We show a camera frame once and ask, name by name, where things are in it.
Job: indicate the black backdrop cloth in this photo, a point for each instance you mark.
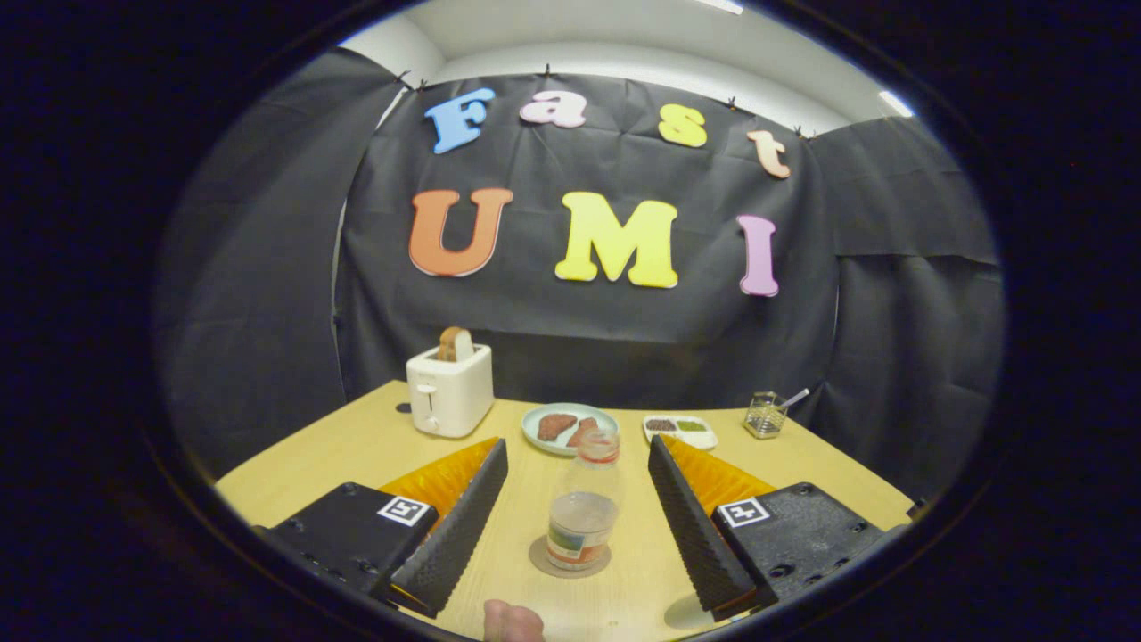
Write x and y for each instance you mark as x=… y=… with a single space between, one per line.
x=535 y=339

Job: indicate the brown meat slice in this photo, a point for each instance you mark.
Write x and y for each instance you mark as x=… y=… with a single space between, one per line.
x=556 y=425
x=581 y=432

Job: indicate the round brown coaster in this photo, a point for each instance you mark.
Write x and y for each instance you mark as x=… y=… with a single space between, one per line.
x=539 y=560

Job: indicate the clear plastic juice bottle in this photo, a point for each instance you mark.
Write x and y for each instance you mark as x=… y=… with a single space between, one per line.
x=582 y=526

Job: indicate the small glass jar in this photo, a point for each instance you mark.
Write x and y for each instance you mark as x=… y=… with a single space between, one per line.
x=764 y=419

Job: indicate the metal spoon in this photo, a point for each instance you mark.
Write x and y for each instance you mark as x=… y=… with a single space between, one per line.
x=796 y=397

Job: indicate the bread slice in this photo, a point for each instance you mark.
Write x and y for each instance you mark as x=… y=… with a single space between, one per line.
x=455 y=345

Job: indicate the small ceiling light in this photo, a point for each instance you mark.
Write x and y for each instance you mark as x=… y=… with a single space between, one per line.
x=896 y=103

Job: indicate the light green plate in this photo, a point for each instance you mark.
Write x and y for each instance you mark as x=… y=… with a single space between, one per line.
x=535 y=437

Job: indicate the long ceiling light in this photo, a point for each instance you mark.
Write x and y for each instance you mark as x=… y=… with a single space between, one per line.
x=720 y=5

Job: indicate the white toaster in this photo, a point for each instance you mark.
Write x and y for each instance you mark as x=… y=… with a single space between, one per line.
x=450 y=397

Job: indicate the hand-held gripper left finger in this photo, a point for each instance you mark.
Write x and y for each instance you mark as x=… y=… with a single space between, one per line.
x=463 y=526

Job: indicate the wooden table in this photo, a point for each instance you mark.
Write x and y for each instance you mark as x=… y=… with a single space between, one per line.
x=357 y=446

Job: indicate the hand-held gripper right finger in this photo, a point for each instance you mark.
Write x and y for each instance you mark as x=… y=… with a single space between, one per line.
x=691 y=526

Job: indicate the white divided condiment dish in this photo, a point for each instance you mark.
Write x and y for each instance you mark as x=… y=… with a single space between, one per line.
x=682 y=435

